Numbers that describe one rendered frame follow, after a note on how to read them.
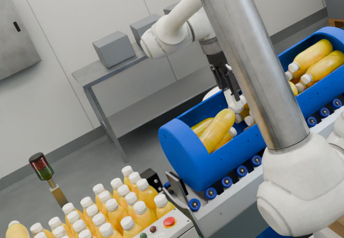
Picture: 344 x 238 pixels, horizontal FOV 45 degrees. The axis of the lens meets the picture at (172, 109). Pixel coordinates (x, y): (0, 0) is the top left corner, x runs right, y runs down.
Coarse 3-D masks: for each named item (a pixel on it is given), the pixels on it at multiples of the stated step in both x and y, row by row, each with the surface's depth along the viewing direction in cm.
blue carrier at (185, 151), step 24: (336, 48) 180; (336, 72) 164; (216, 96) 167; (312, 96) 160; (336, 96) 173; (192, 120) 169; (168, 144) 155; (192, 144) 143; (240, 144) 148; (264, 144) 157; (192, 168) 145; (216, 168) 146
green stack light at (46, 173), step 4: (48, 164) 167; (44, 168) 165; (48, 168) 166; (36, 172) 166; (40, 172) 165; (44, 172) 165; (48, 172) 166; (52, 172) 168; (40, 176) 166; (44, 176) 166; (48, 176) 166; (40, 180) 167; (44, 180) 167
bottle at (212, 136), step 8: (224, 112) 152; (232, 112) 152; (216, 120) 151; (224, 120) 150; (232, 120) 152; (208, 128) 151; (216, 128) 150; (224, 128) 150; (200, 136) 152; (208, 136) 150; (216, 136) 150; (224, 136) 152; (208, 144) 149; (216, 144) 150; (208, 152) 149
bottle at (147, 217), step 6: (144, 210) 135; (150, 210) 137; (138, 216) 135; (144, 216) 134; (150, 216) 135; (156, 216) 138; (138, 222) 135; (144, 222) 134; (150, 222) 135; (144, 228) 135
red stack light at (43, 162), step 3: (42, 156) 166; (39, 159) 164; (42, 159) 165; (45, 159) 166; (33, 162) 163; (36, 162) 163; (39, 162) 164; (42, 162) 164; (45, 162) 166; (48, 162) 168; (33, 165) 164; (36, 165) 164; (39, 165) 164; (42, 165) 165; (45, 165) 165; (33, 168) 165; (36, 168) 164; (39, 168) 164
